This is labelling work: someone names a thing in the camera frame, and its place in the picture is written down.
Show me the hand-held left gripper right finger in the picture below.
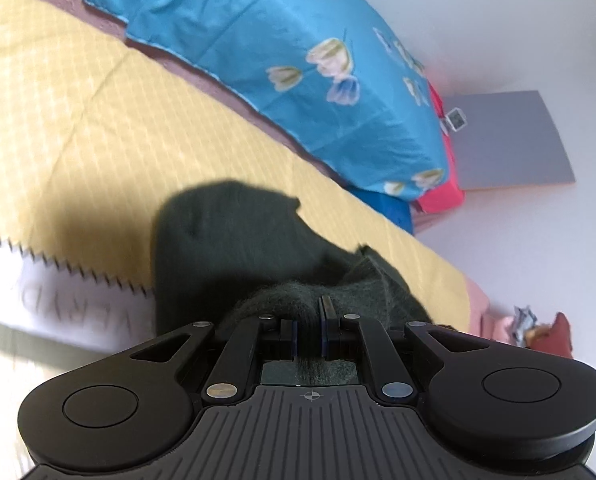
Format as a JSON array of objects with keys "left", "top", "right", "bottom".
[{"left": 317, "top": 296, "right": 484, "bottom": 405}]

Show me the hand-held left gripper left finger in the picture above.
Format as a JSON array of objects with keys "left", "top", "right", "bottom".
[{"left": 128, "top": 312, "right": 299, "bottom": 405}]

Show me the dark green sweater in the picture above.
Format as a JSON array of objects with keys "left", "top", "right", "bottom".
[{"left": 149, "top": 179, "right": 461, "bottom": 386}]

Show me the blue cloth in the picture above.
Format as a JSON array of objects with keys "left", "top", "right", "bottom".
[{"left": 348, "top": 185, "right": 415, "bottom": 235}]

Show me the red bed sheet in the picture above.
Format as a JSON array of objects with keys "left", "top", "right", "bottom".
[{"left": 417, "top": 82, "right": 466, "bottom": 214}]

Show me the colourful crumpled cloth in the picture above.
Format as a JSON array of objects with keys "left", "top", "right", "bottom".
[{"left": 512, "top": 305, "right": 548, "bottom": 347}]

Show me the red-brown cushion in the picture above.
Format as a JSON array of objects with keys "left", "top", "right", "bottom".
[{"left": 530, "top": 311, "right": 576, "bottom": 359}]

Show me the small digital clock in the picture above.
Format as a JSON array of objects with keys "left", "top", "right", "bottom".
[{"left": 443, "top": 108, "right": 468, "bottom": 134}]

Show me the grey door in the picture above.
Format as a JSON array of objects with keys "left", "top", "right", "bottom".
[{"left": 443, "top": 90, "right": 577, "bottom": 193}]

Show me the blue floral bed sheet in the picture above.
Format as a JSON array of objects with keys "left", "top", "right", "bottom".
[{"left": 79, "top": 0, "right": 448, "bottom": 200}]

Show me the yellow quilted blanket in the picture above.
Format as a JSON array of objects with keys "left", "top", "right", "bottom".
[{"left": 0, "top": 0, "right": 473, "bottom": 356}]

